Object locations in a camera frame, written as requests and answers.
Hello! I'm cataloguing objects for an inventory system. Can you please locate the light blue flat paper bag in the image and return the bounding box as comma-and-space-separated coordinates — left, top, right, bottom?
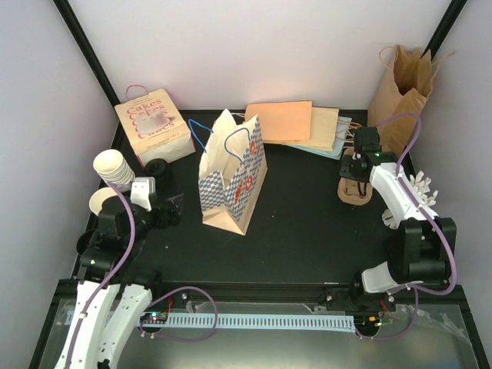
289, 116, 357, 160

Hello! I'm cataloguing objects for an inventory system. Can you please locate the tan flat paper bag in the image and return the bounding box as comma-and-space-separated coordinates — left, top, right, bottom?
288, 107, 339, 151

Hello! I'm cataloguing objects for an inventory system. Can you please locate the near paper cup stack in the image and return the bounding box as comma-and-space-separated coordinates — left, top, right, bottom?
88, 187, 116, 216

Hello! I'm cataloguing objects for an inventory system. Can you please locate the light blue cable duct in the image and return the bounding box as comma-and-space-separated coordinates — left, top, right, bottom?
135, 312, 356, 333

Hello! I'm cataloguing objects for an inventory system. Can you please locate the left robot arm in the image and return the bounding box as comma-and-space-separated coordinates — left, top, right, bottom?
55, 194, 184, 368

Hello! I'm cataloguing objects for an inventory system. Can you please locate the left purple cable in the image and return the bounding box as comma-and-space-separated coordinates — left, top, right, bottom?
63, 182, 219, 369

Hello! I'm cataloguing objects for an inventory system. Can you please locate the standing brown paper bag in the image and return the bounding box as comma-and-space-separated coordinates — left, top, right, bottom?
367, 45, 449, 155

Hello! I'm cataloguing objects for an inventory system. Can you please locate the left black frame post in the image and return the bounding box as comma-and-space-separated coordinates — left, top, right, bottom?
52, 0, 121, 107

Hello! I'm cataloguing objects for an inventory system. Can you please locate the paper cup stack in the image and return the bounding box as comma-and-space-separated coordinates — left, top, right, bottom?
88, 187, 116, 216
93, 149, 135, 191

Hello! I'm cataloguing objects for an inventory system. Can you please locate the grey pulp cup carrier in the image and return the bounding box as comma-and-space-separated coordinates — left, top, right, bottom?
337, 148, 374, 206

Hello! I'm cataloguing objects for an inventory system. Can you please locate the Cakes printed paper bag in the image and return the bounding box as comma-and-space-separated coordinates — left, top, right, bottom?
115, 88, 195, 166

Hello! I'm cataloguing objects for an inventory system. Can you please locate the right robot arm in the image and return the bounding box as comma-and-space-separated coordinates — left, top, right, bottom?
337, 127, 457, 311

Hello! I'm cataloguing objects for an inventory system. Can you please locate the blue checkered paper bag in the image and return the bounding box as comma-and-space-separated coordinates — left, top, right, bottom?
198, 109, 268, 235

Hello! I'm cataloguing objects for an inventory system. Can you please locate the black frame post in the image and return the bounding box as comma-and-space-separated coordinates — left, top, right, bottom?
52, 0, 121, 107
422, 0, 467, 59

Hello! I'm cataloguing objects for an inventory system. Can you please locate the right black frame post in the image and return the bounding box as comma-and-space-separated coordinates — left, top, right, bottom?
422, 0, 467, 59

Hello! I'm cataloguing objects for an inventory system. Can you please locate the far paper cup stack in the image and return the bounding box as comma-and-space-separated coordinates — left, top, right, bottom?
93, 149, 135, 191

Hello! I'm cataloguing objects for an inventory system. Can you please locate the black coffee cup lids stack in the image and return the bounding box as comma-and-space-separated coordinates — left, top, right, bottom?
145, 158, 169, 179

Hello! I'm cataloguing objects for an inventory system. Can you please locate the orange flat paper bag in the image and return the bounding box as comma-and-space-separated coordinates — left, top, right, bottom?
245, 101, 312, 144

